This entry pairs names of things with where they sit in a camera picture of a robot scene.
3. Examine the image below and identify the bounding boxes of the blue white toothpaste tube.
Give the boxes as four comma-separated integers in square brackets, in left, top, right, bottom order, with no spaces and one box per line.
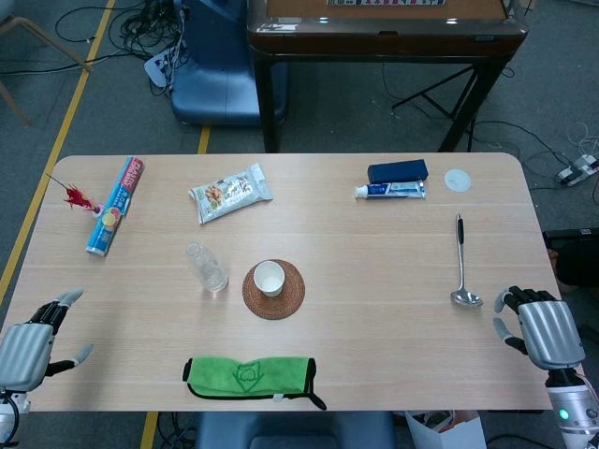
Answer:
[354,181,428,201]

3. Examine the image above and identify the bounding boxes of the white round table cap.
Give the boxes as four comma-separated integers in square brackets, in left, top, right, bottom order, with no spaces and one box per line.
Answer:
[444,167,474,194]

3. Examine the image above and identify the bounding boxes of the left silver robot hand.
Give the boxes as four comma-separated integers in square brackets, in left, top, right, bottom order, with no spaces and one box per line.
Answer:
[0,288,95,392]

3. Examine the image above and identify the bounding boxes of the white chair wooden legs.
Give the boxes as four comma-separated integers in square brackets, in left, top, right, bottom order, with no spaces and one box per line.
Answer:
[0,0,94,127]

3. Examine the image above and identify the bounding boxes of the red artificial flower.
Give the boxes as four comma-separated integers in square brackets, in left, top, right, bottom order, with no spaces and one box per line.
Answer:
[45,173,105,220]

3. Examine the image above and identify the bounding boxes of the white paper cup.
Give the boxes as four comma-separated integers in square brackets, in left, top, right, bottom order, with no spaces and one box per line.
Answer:
[253,260,286,298]

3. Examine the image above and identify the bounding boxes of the silver nut snack bag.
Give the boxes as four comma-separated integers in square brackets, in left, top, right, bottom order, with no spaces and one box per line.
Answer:
[188,162,274,225]

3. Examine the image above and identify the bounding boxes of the black equipment case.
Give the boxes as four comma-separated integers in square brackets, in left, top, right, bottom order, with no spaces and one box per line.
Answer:
[542,227,599,289]

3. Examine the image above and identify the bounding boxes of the blue padded seat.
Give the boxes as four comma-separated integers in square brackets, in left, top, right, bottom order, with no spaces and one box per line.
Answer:
[194,411,399,449]

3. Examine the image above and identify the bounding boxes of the white power strip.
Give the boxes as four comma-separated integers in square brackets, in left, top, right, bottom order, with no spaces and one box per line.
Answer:
[555,155,599,187]
[143,49,182,88]

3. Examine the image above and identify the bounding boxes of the round brown woven coaster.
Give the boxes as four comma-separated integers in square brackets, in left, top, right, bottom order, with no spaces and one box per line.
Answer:
[241,258,306,321]

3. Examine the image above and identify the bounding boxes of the green folded microfiber cloth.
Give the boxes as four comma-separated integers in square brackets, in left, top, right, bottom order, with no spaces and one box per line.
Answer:
[182,355,328,412]

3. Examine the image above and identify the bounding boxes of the blue cling film box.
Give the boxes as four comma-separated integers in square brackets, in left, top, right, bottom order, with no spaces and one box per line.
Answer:
[85,156,145,257]

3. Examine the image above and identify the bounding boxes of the dark wooden mahjong table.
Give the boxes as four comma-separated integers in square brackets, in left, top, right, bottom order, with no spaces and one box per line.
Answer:
[246,0,529,154]

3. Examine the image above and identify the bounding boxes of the white paper bag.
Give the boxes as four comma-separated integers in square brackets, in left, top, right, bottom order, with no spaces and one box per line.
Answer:
[404,410,488,449]

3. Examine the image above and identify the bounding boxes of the dark blue rectangular box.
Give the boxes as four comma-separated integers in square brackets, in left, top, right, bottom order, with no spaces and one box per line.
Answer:
[367,159,430,185]

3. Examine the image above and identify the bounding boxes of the black cable bundle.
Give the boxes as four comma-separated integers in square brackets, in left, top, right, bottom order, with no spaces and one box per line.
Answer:
[54,0,188,97]

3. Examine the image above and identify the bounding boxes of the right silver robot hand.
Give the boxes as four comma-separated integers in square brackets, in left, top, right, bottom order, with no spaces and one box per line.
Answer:
[491,285,586,373]

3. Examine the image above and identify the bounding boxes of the face-up mahjong tile row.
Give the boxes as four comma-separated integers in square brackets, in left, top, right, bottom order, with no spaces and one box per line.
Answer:
[326,0,446,8]

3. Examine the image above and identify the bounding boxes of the transparent plastic bottle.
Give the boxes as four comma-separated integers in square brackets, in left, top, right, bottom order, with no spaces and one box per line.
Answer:
[185,240,230,294]

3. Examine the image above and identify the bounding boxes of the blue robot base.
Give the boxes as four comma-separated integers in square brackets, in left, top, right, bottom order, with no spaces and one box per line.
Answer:
[170,0,287,128]

